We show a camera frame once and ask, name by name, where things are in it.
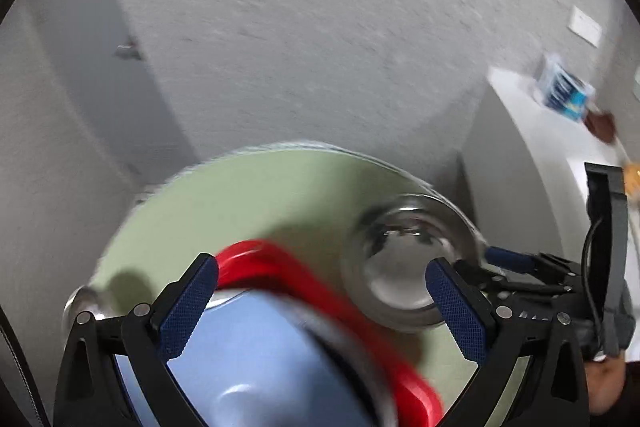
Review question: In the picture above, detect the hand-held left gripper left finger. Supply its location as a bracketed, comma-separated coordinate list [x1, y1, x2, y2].
[52, 252, 221, 427]

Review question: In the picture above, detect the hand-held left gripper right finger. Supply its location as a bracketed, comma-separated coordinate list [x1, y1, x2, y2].
[424, 257, 592, 427]

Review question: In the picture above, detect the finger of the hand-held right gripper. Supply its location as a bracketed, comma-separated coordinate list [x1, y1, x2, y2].
[484, 246, 583, 289]
[452, 258, 576, 308]

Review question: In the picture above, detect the blue bowl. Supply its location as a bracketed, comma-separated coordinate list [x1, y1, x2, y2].
[112, 289, 386, 427]

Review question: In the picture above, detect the large steel bowl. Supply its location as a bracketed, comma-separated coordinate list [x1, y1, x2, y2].
[340, 193, 487, 334]

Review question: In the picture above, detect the person's right hand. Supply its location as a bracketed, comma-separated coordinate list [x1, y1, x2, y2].
[584, 356, 627, 414]

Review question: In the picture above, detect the orange object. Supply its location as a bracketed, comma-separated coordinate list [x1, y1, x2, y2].
[621, 162, 640, 200]

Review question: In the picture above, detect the white cabinet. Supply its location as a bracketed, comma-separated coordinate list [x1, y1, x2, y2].
[459, 66, 640, 308]

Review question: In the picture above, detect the small steel bowl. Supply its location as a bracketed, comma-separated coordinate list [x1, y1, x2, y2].
[61, 285, 108, 333]

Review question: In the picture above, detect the light green round table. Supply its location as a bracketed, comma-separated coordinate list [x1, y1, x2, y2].
[85, 141, 531, 427]

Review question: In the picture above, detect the brown object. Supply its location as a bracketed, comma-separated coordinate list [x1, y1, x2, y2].
[585, 109, 621, 142]

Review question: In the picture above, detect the blue and white box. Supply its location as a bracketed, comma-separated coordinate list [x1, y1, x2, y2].
[533, 53, 596, 122]

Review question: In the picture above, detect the grey door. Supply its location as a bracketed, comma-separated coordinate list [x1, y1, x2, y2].
[20, 0, 201, 192]

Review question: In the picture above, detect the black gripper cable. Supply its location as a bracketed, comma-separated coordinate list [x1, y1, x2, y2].
[583, 216, 608, 338]

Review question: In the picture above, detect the white wall socket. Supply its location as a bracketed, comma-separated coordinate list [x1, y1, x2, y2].
[568, 6, 603, 48]

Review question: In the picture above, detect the metal door handle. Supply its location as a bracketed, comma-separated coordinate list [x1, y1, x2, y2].
[114, 36, 141, 60]

